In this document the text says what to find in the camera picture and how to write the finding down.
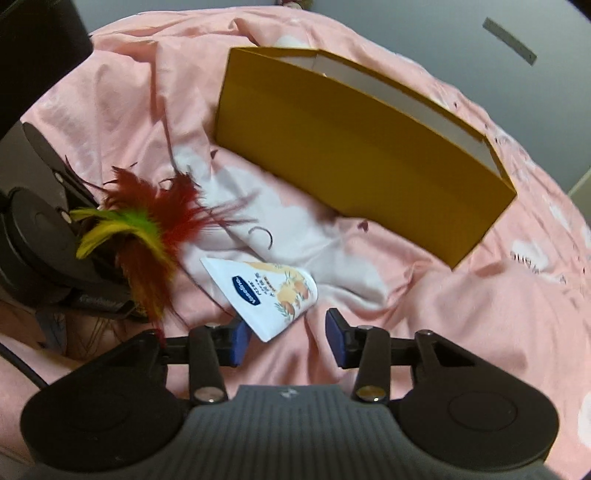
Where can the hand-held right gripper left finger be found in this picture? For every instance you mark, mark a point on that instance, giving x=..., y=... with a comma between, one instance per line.
x=241, y=341

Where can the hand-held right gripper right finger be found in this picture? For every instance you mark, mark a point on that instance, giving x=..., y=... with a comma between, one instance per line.
x=333, y=337

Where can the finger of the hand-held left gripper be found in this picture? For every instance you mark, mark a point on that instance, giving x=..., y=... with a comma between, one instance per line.
x=69, y=184

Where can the white cream tube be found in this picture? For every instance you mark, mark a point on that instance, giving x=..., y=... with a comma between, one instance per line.
x=272, y=295

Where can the red and yellow feather toy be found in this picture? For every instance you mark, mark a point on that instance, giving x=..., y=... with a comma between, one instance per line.
x=147, y=221

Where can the yellow cardboard box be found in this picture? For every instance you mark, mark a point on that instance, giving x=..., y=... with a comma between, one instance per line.
x=360, y=152

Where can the pink printed blanket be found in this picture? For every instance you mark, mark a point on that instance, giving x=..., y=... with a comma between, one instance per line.
x=438, y=323

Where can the grey wall strip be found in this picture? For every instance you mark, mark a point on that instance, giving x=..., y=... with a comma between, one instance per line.
x=510, y=41

